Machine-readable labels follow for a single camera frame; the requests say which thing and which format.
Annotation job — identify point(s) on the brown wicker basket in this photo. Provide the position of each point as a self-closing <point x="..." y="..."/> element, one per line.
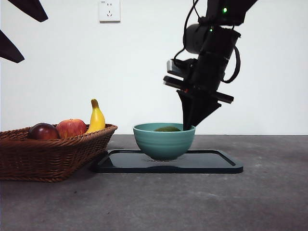
<point x="48" y="158"/>

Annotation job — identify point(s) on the white wall socket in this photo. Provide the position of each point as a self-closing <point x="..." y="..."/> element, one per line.
<point x="109" y="12"/>

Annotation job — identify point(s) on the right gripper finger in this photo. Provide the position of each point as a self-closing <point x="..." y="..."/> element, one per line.
<point x="202" y="108"/>
<point x="187" y="108"/>

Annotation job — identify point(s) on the pale grey camera box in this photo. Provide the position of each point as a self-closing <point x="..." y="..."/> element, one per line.
<point x="172" y="67"/>

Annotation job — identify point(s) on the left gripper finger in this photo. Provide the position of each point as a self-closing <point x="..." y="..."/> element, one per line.
<point x="10" y="50"/>
<point x="36" y="10"/>

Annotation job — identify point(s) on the dark red plum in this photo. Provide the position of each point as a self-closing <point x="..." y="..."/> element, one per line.
<point x="44" y="132"/>

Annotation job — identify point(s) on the dark rectangular tray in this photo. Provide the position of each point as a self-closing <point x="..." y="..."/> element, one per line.
<point x="207" y="163"/>

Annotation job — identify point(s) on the yellow banana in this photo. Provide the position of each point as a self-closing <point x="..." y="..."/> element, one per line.
<point x="96" y="120"/>

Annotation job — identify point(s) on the teal ceramic bowl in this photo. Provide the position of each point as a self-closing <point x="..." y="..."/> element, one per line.
<point x="163" y="144"/>

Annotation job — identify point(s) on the green avocado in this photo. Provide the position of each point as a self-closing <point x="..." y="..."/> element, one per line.
<point x="167" y="129"/>

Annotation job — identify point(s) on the red apple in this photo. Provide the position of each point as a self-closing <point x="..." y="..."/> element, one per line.
<point x="71" y="128"/>

